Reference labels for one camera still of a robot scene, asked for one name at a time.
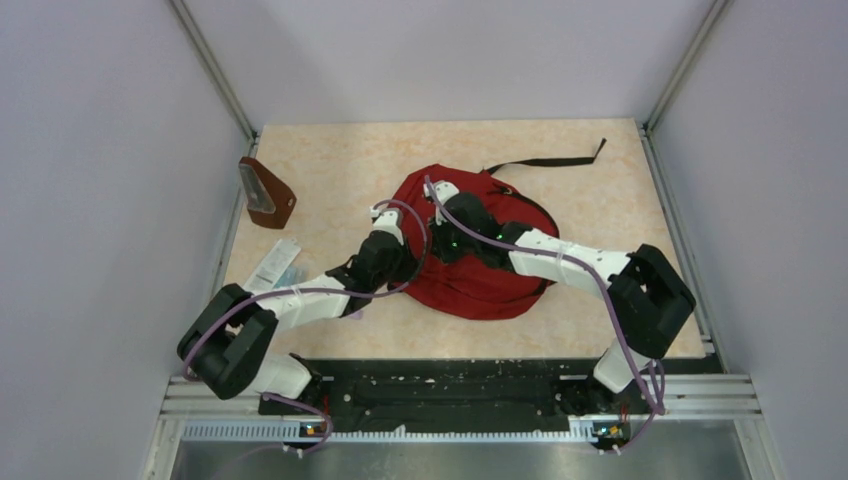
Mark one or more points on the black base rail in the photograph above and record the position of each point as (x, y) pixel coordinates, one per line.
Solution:
(463, 396)

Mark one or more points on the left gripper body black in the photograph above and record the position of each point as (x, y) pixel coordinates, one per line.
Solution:
(400, 271)

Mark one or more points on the brown leather case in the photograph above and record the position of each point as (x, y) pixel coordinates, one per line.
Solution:
(270, 202)

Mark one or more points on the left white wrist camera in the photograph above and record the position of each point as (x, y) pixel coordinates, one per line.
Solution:
(388, 220)

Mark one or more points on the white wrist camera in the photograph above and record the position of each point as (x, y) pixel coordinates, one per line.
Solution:
(388, 220)
(440, 192)

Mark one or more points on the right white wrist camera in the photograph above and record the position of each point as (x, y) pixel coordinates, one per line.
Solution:
(440, 192)

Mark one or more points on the white packaged card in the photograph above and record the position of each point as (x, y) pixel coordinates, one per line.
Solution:
(266, 273)

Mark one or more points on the red backpack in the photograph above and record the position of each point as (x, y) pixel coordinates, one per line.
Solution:
(457, 277)

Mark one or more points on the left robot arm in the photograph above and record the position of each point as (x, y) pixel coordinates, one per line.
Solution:
(227, 347)

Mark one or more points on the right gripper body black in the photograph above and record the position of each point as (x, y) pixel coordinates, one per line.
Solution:
(450, 246)

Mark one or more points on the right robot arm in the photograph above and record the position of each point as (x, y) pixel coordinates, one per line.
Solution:
(647, 300)

